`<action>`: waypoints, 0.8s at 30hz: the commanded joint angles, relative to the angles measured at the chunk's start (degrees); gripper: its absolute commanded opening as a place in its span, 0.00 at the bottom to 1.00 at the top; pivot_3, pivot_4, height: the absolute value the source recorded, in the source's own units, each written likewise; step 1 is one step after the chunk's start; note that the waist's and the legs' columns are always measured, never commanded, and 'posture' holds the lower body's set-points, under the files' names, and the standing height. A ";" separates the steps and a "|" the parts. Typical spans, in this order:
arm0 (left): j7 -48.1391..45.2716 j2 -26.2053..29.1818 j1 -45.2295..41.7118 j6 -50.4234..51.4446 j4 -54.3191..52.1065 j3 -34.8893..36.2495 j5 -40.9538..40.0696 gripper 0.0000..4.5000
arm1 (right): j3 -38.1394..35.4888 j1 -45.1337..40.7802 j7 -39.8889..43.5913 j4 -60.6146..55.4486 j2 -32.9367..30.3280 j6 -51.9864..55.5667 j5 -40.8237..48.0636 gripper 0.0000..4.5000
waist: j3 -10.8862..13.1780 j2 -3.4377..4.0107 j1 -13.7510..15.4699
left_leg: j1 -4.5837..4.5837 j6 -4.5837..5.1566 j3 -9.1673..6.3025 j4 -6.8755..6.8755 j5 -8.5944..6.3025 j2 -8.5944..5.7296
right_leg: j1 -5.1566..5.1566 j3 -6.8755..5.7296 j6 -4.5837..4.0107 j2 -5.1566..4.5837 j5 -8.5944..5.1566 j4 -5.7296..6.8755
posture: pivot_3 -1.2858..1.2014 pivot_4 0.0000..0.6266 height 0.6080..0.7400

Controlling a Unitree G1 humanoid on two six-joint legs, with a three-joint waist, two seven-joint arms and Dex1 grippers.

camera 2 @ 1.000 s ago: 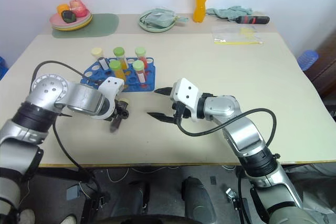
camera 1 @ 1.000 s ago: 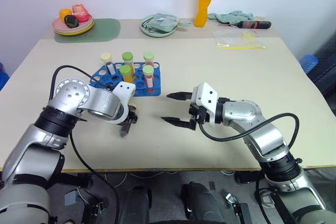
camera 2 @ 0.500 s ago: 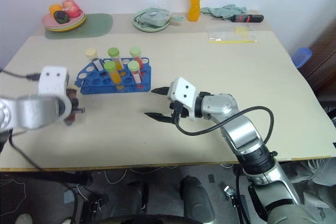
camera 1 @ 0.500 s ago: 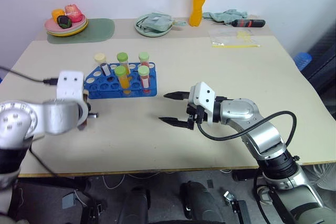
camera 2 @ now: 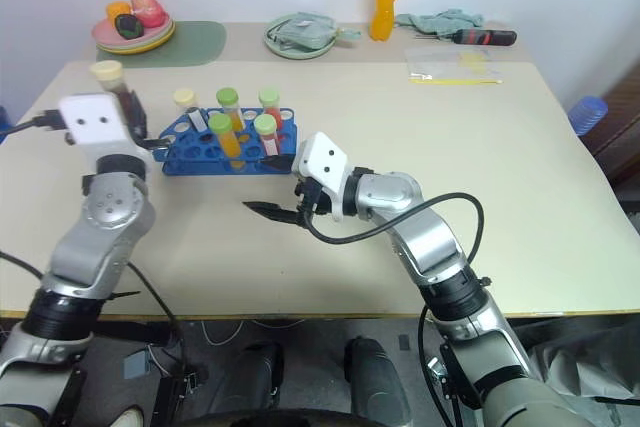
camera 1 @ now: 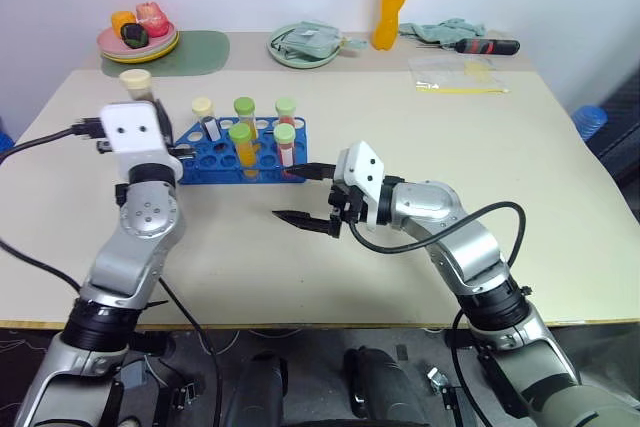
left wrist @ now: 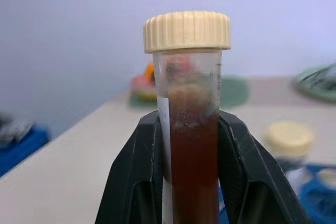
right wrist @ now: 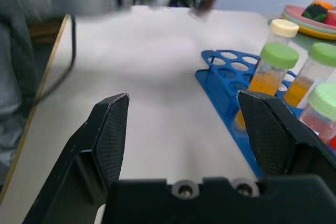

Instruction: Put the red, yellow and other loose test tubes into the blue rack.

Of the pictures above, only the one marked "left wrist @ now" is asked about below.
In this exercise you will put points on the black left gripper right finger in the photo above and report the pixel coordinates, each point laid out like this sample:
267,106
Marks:
252,176

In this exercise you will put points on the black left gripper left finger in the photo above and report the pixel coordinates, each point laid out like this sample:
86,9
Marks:
131,176

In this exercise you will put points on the blue tube rack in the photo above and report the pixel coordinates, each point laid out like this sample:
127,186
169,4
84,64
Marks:
320,203

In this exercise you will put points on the green mat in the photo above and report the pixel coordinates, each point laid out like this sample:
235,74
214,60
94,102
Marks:
235,91

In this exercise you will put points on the pink toy food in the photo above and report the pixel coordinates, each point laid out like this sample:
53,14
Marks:
143,87

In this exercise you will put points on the green round plate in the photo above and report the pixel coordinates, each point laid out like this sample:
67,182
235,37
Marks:
317,85

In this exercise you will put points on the blue box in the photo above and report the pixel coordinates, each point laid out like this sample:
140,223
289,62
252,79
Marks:
21,148

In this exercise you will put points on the grey object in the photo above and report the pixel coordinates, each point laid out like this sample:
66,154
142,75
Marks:
13,129

